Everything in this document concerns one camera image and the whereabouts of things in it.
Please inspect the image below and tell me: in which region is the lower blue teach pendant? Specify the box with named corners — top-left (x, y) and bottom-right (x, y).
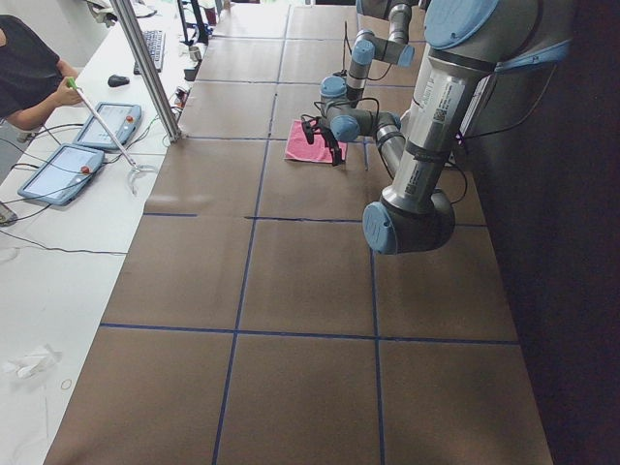
top-left (17, 143), bottom-right (105, 205)

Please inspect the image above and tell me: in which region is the small metal cup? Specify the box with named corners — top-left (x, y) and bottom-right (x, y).
top-left (188, 46), bottom-right (202, 62)

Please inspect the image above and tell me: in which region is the white reacher grabber stick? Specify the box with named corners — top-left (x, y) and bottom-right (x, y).
top-left (66, 77), bottom-right (159, 196)

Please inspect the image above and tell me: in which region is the pink towel with grey back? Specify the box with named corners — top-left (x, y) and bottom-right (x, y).
top-left (285, 120), bottom-right (347, 164)

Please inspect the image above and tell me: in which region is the black computer mouse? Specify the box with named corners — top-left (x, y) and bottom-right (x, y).
top-left (108, 75), bottom-right (130, 88)

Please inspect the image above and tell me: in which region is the blue teach pendant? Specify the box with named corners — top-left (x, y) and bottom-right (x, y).
top-left (74, 102), bottom-right (142, 151)
top-left (17, 143), bottom-right (105, 205)

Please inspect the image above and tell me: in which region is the person in black shirt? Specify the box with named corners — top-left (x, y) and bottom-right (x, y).
top-left (1, 15), bottom-right (78, 131)

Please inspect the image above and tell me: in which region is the aluminium frame post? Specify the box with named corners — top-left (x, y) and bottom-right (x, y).
top-left (110, 0), bottom-right (181, 143)

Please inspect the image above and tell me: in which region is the person's hand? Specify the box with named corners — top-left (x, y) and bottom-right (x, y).
top-left (52, 83), bottom-right (82, 107)

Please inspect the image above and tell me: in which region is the upper blue teach pendant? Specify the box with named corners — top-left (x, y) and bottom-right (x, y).
top-left (74, 102), bottom-right (142, 151)

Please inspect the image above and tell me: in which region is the crumpled white tissue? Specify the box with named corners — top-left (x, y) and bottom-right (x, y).
top-left (1, 344), bottom-right (63, 380)

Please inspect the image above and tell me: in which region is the black keyboard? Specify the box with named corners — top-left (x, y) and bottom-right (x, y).
top-left (142, 30), bottom-right (166, 73)

